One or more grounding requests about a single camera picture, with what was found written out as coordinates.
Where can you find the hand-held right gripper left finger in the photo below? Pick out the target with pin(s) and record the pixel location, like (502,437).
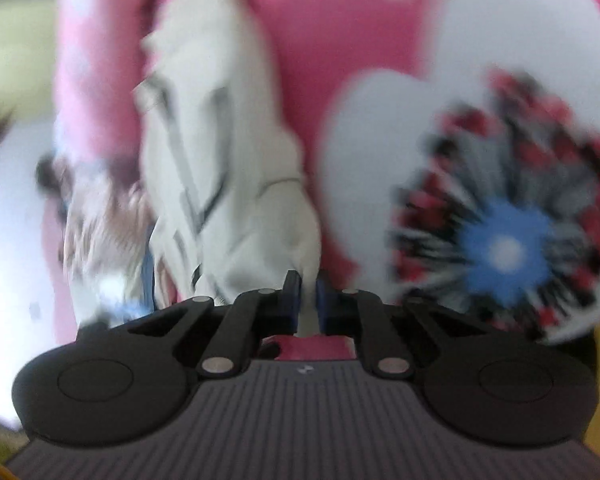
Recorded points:
(294,305)

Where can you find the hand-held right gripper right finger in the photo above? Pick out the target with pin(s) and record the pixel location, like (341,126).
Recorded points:
(322,305)

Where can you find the beige zip jacket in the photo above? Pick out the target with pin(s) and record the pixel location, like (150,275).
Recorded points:
(240,160)

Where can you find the beige houndstooth knit sweater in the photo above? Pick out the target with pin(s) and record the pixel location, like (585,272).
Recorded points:
(105,230)

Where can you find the pink floral bed sheet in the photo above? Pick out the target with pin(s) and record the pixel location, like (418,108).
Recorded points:
(360,35)

